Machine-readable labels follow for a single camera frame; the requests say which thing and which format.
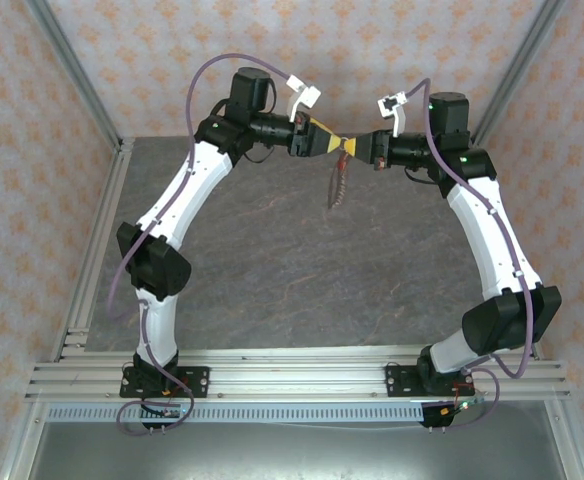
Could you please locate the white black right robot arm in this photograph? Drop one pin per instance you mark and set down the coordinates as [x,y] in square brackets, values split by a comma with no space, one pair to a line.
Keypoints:
[482,225]

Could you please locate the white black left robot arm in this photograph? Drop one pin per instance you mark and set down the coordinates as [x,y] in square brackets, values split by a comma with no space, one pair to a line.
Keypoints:
[192,190]

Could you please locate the grey metal sheet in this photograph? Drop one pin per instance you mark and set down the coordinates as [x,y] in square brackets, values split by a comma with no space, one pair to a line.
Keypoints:
[292,452]

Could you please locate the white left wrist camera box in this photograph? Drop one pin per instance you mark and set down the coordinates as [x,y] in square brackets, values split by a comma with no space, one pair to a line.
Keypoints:
[307,95]

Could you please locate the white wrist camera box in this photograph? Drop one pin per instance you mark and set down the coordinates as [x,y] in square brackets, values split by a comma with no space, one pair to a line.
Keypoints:
[391,104]
[307,95]

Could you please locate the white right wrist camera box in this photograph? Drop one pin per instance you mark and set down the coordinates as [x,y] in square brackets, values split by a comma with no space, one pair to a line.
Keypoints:
[391,104]

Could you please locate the aluminium frame post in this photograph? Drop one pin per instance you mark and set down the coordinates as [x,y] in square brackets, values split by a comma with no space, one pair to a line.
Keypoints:
[72,65]
[517,65]

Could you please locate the aluminium side rail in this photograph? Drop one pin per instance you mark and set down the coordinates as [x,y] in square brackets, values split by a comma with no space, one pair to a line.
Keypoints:
[94,240]

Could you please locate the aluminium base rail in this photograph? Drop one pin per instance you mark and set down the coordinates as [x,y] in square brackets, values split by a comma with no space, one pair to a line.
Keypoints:
[292,380]

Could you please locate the aluminium frame leg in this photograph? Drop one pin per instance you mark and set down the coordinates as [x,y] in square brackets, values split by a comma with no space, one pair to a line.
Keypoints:
[19,450]
[569,450]

